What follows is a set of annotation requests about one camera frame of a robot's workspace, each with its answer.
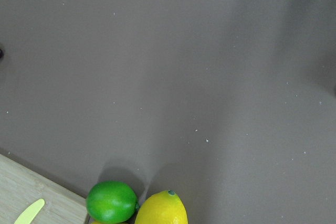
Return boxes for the yellow lemon near lime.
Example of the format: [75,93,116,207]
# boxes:
[90,220,128,224]

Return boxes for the dark red cherries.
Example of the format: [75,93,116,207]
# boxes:
[0,48,4,58]

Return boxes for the green lime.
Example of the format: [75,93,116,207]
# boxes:
[86,180,139,223]

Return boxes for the wooden cutting board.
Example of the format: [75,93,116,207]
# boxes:
[1,155,88,223]

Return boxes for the yellow plastic knife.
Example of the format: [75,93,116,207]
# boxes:
[14,198,45,224]

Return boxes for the yellow lemon front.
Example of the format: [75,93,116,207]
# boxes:
[134,190,188,224]

